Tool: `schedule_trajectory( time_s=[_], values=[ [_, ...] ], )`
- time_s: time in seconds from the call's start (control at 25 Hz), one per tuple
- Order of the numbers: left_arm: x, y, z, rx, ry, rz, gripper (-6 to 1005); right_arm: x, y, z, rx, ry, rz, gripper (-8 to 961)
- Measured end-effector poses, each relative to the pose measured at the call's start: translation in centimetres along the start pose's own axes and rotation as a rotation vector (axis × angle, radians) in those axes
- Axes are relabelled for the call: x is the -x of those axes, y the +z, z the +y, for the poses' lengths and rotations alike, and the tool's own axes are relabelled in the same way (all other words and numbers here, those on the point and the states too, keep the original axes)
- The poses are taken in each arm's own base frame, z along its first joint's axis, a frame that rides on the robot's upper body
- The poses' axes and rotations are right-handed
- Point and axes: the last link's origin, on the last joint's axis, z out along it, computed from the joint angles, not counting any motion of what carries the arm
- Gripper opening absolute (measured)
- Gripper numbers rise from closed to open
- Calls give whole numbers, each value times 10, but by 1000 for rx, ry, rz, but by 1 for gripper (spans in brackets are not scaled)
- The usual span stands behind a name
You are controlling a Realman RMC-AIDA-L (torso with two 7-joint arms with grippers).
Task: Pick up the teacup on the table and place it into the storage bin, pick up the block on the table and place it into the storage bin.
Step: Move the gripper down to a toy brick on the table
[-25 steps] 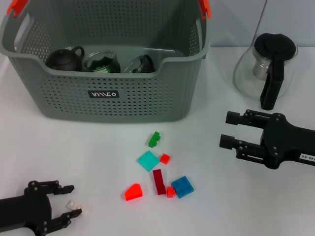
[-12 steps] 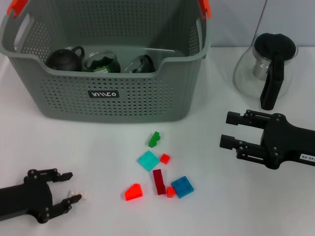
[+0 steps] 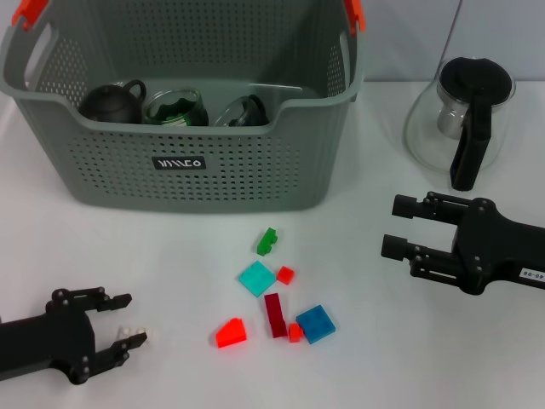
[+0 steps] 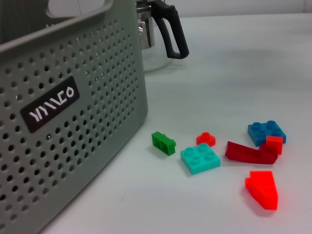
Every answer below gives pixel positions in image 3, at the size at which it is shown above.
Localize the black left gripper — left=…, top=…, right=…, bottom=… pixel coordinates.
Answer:
left=0, top=285, right=149, bottom=384

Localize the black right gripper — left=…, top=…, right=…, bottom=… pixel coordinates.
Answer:
left=381, top=192, right=545, bottom=295

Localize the white toy plate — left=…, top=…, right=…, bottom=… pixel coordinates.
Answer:
left=118, top=325, right=158, bottom=342

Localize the red sloped toy brick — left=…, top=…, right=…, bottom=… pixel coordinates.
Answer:
left=215, top=318, right=248, bottom=350

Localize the teal square toy brick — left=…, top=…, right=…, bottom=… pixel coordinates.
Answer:
left=238, top=260, right=277, bottom=298

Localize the green toy brick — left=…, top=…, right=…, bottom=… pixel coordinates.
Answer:
left=256, top=228, right=278, bottom=257
left=146, top=109, right=201, bottom=127

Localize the dark red long brick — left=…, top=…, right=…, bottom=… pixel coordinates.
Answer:
left=263, top=292, right=289, bottom=340

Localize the grey perforated storage basket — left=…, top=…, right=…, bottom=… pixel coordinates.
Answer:
left=0, top=0, right=368, bottom=214

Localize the blue square toy brick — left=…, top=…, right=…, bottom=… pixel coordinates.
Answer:
left=295, top=304, right=336, bottom=345

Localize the dark clay teapot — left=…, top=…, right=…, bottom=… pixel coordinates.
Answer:
left=78, top=78, right=148, bottom=124

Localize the glass teapot black handle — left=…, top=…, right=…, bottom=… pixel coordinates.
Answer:
left=403, top=55, right=517, bottom=192

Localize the thin dark wall cable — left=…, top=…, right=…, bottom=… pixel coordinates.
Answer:
left=440, top=0, right=466, bottom=65

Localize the orange basket handle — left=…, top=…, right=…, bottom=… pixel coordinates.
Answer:
left=11, top=0, right=367, bottom=36

